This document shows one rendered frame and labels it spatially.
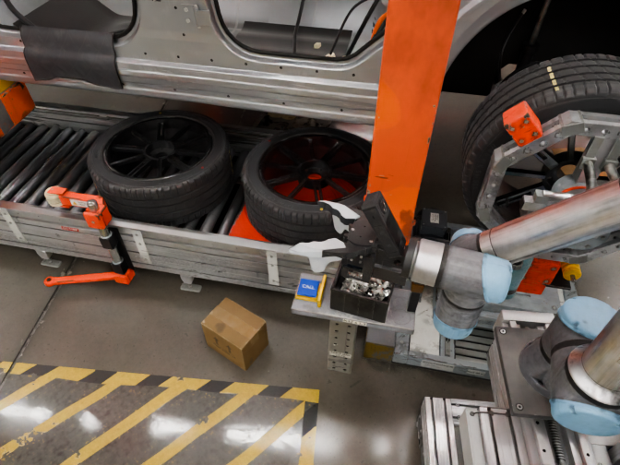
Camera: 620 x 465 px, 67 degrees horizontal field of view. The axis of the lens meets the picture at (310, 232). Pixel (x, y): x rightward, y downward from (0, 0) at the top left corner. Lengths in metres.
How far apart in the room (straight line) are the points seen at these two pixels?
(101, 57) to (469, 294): 1.85
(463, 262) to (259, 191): 1.35
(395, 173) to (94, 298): 1.59
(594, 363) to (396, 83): 0.78
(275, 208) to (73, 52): 1.08
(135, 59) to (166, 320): 1.14
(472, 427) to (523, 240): 0.52
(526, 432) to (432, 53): 0.90
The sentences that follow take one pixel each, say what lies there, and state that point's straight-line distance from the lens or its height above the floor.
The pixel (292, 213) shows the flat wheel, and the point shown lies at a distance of 1.91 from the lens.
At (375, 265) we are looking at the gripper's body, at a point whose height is 1.20.
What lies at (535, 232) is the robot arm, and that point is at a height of 1.25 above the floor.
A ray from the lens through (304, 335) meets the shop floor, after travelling 2.14.
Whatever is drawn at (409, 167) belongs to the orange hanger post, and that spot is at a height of 0.96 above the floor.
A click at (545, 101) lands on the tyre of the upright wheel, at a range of 1.53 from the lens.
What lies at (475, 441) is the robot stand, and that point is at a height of 0.73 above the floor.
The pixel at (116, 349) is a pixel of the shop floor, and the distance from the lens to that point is 2.26.
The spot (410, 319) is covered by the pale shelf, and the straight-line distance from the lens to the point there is 1.68.
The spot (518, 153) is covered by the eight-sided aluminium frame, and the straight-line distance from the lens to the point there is 1.51.
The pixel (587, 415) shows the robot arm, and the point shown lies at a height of 1.02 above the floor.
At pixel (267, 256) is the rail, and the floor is 0.35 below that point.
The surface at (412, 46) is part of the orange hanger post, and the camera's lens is 1.24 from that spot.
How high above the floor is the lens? 1.82
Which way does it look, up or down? 46 degrees down
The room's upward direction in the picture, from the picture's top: straight up
